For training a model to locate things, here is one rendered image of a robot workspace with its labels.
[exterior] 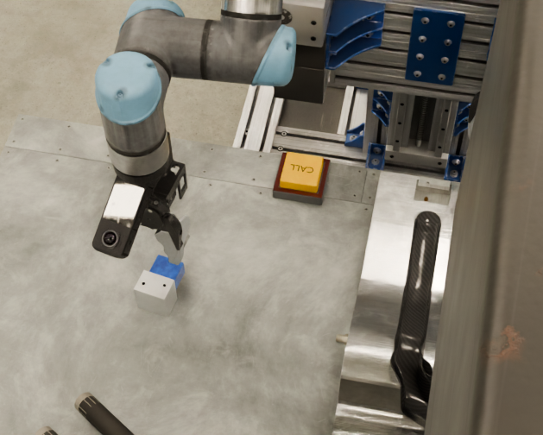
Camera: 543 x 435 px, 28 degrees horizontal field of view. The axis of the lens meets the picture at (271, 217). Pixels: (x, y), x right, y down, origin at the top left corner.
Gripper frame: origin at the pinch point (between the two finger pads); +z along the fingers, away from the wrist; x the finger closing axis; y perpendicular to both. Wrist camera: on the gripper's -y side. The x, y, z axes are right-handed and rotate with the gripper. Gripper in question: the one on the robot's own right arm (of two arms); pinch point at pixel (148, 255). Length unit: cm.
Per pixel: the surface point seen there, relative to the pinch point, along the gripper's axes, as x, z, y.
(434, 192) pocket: -33.8, 6.0, 29.3
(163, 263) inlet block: 0.5, 8.6, 4.2
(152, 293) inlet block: -0.5, 7.4, -1.7
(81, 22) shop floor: 86, 91, 116
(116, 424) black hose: -4.2, 8.6, -21.7
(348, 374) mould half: -32.2, -0.3, -7.8
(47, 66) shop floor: 86, 91, 98
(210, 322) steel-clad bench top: -8.7, 12.8, -0.5
